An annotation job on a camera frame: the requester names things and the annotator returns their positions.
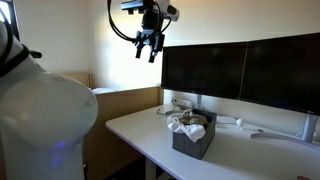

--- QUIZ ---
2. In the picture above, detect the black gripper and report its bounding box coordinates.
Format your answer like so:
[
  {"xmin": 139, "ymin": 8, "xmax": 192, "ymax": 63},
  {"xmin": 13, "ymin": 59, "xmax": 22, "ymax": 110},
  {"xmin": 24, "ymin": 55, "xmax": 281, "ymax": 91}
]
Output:
[{"xmin": 133, "ymin": 8, "xmax": 166, "ymax": 64}]

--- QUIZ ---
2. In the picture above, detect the olive patterned clothing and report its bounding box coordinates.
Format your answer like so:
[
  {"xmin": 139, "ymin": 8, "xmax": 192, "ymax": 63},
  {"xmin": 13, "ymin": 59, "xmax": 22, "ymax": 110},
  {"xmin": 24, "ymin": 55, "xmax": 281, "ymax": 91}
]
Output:
[{"xmin": 178, "ymin": 109, "xmax": 211, "ymax": 128}]

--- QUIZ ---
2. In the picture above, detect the white clothing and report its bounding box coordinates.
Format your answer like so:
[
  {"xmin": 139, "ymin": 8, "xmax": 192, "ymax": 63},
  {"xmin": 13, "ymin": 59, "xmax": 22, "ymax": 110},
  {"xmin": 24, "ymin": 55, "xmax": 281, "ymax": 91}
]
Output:
[{"xmin": 166, "ymin": 114, "xmax": 207, "ymax": 144}]

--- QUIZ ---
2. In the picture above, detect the grey fabric box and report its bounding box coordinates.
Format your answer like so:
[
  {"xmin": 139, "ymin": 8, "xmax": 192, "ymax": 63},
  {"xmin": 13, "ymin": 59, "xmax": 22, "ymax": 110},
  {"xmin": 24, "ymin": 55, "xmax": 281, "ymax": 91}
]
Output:
[{"xmin": 172, "ymin": 108, "xmax": 218, "ymax": 161}]

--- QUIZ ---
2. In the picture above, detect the white desk leg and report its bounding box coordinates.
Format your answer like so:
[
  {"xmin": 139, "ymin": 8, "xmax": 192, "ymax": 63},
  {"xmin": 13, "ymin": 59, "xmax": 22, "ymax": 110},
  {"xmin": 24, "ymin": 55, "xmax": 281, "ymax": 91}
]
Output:
[{"xmin": 144, "ymin": 156, "xmax": 158, "ymax": 180}]

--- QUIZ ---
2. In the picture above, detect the wooden partition panel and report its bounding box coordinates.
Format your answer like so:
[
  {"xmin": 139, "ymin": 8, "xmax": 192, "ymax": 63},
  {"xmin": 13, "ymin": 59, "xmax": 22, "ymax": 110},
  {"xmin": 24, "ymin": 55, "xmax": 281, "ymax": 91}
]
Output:
[{"xmin": 83, "ymin": 86, "xmax": 165, "ymax": 180}]

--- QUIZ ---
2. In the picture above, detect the black computer monitor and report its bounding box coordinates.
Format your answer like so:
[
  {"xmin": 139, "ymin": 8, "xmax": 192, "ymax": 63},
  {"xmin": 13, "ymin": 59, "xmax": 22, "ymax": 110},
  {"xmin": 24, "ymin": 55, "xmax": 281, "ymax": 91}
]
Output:
[
  {"xmin": 239, "ymin": 32, "xmax": 320, "ymax": 117},
  {"xmin": 160, "ymin": 41, "xmax": 249, "ymax": 100}
]

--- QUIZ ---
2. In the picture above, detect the white power strip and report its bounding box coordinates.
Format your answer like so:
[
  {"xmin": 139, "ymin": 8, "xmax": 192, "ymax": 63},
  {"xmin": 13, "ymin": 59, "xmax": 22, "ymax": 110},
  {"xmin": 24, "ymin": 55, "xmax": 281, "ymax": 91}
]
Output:
[{"xmin": 171, "ymin": 97, "xmax": 194, "ymax": 110}]

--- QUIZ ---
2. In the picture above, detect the wooden board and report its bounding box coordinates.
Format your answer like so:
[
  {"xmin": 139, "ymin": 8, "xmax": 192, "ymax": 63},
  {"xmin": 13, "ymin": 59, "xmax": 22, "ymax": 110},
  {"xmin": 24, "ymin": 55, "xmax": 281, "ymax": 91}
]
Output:
[{"xmin": 64, "ymin": 72, "xmax": 93, "ymax": 90}]

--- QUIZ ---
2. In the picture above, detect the silver monitor stand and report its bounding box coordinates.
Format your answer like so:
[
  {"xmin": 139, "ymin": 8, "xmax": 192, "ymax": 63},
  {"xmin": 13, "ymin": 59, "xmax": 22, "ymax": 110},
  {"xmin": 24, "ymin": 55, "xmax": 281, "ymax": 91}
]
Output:
[
  {"xmin": 250, "ymin": 113, "xmax": 320, "ymax": 151},
  {"xmin": 195, "ymin": 94, "xmax": 204, "ymax": 111}
]

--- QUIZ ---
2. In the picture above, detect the small white object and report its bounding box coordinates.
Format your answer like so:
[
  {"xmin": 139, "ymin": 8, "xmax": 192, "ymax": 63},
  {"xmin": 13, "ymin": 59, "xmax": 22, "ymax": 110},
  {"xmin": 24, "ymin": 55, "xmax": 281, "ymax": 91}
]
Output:
[{"xmin": 235, "ymin": 117, "xmax": 246, "ymax": 131}]

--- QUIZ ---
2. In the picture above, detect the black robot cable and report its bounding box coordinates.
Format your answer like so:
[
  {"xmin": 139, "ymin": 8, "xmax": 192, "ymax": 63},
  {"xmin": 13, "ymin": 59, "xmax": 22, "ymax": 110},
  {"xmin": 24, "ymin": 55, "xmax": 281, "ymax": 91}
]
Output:
[{"xmin": 106, "ymin": 0, "xmax": 174, "ymax": 44}]

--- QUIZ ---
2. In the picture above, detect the black desk cable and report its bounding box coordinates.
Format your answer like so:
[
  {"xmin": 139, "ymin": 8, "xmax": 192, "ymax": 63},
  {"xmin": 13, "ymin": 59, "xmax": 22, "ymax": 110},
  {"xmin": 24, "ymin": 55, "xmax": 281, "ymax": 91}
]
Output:
[{"xmin": 156, "ymin": 103, "xmax": 188, "ymax": 117}]

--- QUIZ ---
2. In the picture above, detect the black strap on arm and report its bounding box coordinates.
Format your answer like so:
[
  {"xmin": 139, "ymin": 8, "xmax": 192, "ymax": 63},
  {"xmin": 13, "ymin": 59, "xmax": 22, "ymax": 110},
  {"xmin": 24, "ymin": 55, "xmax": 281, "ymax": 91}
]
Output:
[{"xmin": 0, "ymin": 42, "xmax": 32, "ymax": 78}]

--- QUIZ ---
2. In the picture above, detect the dark window frame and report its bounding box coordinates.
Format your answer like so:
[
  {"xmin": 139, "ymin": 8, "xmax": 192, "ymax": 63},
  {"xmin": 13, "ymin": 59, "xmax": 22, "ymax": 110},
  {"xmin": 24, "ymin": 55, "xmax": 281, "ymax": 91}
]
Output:
[{"xmin": 0, "ymin": 0, "xmax": 21, "ymax": 41}]

